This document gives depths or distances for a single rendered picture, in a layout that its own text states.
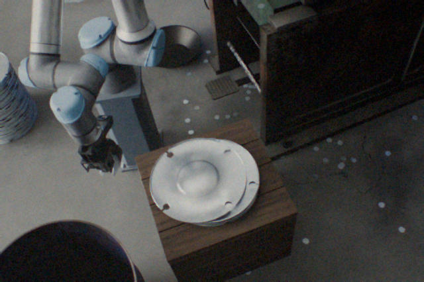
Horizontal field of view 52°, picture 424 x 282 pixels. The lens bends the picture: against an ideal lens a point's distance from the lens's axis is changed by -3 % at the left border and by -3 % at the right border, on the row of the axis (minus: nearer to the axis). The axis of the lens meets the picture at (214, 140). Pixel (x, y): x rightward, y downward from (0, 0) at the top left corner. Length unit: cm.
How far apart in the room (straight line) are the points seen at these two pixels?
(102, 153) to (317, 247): 86
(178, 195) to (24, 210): 82
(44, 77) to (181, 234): 57
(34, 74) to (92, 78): 16
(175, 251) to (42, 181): 87
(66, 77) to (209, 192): 52
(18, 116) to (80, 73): 103
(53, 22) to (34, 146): 103
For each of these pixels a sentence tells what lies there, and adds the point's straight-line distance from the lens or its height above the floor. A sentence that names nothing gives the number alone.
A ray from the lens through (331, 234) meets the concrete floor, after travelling 168.
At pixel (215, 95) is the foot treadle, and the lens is 181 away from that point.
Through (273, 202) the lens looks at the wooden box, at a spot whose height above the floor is 35.
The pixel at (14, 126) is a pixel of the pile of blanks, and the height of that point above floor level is 7.
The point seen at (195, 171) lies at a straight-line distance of 134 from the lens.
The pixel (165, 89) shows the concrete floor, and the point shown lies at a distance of 209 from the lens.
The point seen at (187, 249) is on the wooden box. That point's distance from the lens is 128.
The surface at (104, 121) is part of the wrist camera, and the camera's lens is 123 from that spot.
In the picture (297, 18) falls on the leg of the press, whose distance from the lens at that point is 139.
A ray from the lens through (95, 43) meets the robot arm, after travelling 138.
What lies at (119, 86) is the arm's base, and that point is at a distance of 149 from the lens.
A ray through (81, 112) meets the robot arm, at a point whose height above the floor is 78.
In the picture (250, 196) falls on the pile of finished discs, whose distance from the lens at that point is 130.
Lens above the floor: 153
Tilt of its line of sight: 54 degrees down
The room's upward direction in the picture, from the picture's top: 8 degrees counter-clockwise
